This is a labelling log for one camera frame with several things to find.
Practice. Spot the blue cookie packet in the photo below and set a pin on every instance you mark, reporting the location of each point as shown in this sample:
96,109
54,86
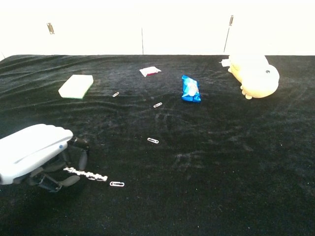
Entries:
190,89

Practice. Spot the silver bead chain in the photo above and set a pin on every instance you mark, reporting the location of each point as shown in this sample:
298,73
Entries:
81,172

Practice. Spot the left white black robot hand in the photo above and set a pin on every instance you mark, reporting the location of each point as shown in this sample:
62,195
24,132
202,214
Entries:
32,150

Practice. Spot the yellow plush duck toy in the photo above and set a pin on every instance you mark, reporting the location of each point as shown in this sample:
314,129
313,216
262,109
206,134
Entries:
256,76

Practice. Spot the red white candy packet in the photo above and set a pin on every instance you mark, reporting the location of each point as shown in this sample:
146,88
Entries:
148,70

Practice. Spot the woven folding screen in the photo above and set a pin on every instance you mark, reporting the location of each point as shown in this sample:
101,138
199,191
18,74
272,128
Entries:
98,39

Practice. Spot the yellow green sponge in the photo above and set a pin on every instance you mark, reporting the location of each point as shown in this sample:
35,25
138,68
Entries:
76,86

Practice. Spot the metal screen hinge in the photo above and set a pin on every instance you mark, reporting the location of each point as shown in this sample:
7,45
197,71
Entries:
50,28
231,20

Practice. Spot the black velvet tablecloth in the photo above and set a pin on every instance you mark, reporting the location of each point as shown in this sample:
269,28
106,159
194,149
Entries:
221,172

